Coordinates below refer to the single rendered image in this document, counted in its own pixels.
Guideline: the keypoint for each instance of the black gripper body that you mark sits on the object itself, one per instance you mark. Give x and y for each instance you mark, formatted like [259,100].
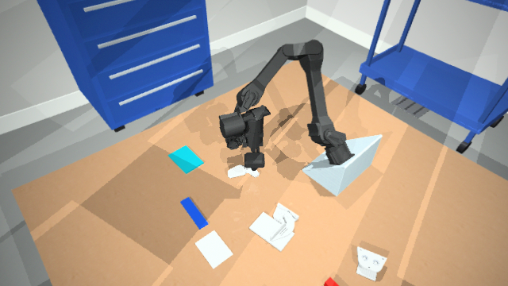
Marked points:
[254,141]

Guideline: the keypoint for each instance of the red cube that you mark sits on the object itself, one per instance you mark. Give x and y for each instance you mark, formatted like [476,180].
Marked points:
[331,282]

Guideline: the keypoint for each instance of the cyan flat rectangular plate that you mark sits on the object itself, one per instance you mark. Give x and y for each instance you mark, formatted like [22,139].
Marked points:
[186,159]

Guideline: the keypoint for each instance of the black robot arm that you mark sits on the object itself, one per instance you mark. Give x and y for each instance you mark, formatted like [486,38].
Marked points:
[321,129]

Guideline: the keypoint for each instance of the blue flat bar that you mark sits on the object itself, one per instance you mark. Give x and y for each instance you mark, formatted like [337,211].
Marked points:
[194,213]

